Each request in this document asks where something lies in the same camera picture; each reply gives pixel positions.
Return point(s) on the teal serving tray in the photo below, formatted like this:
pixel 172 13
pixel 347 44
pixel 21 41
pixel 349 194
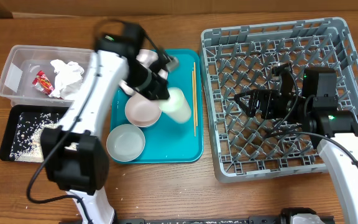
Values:
pixel 167 141

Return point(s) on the black food waste tray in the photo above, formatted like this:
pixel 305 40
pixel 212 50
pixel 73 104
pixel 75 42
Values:
pixel 13 121

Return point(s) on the red snack wrapper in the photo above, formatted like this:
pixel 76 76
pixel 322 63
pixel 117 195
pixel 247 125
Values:
pixel 42 83

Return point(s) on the pink bowl with rice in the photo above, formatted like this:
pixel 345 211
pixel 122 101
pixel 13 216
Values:
pixel 142 112

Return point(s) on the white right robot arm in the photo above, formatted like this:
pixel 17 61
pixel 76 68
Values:
pixel 332 132

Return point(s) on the small white cup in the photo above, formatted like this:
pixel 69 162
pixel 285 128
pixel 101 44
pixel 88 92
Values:
pixel 176 106

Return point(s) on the wooden chopstick left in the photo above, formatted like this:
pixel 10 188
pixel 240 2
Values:
pixel 193 102

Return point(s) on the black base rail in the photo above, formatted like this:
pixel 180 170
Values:
pixel 286 216

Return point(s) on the cardboard back wall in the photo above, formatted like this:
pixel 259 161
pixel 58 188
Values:
pixel 166 7

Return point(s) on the clear plastic waste bin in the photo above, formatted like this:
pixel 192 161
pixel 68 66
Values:
pixel 22 65

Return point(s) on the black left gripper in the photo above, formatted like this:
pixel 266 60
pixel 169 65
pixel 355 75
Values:
pixel 153 93

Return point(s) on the white tissue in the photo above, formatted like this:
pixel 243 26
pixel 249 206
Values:
pixel 68 79

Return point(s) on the spilled rice pile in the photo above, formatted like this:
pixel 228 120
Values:
pixel 26 145

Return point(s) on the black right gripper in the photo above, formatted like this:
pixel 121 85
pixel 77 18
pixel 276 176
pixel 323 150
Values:
pixel 265 96

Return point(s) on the grey bowl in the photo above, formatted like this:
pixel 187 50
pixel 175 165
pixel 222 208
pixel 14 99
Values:
pixel 125 143

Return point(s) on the large white plate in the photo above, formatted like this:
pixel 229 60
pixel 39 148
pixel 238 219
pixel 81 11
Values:
pixel 129 88

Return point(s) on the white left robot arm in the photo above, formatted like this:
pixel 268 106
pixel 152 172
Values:
pixel 74 157

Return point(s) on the grey dishwasher rack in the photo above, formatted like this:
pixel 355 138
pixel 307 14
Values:
pixel 253 78

